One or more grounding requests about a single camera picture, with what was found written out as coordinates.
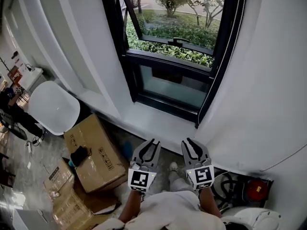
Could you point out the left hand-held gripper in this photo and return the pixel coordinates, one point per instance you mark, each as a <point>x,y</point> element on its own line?
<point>139,178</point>

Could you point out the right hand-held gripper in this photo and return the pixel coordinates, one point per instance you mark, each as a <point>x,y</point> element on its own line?
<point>204,176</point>

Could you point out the black framed window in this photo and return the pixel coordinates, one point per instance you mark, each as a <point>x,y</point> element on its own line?
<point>168,66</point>

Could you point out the person's right forearm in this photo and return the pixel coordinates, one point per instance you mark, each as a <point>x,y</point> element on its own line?
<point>208,201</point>

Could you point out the person's left forearm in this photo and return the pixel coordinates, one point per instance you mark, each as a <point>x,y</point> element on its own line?
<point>130,206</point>

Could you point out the blue floor object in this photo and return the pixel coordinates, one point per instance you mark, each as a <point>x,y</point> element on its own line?
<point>127,147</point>

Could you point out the person's white shoe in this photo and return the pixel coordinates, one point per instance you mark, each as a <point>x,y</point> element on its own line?
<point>173,166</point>

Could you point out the person's light trouser leg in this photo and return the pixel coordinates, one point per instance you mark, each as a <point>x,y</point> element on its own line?
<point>178,183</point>

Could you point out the large brown cardboard box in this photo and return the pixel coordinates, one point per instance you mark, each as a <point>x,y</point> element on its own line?
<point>100,152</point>

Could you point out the person's white shirt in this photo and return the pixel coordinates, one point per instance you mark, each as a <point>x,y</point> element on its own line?
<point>172,212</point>

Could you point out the red round device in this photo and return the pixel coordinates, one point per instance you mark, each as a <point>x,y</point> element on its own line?
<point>257,189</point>

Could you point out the white rounded appliance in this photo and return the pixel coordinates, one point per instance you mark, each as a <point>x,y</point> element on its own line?
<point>254,218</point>

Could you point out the printed label cardboard box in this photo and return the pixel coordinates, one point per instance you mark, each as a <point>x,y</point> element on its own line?
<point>58,178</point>

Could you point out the flat brown cardboard box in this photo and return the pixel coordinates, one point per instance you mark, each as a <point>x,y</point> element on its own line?
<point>69,212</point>

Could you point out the white plastic chair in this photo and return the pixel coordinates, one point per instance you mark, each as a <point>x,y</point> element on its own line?
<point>54,106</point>

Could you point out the white rectangular box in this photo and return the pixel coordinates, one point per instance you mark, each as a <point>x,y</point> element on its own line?
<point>30,220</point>

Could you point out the white side cabinet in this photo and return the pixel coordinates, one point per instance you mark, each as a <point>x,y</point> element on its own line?
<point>33,78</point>

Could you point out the red printed box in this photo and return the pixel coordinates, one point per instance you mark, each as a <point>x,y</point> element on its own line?
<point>15,75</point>

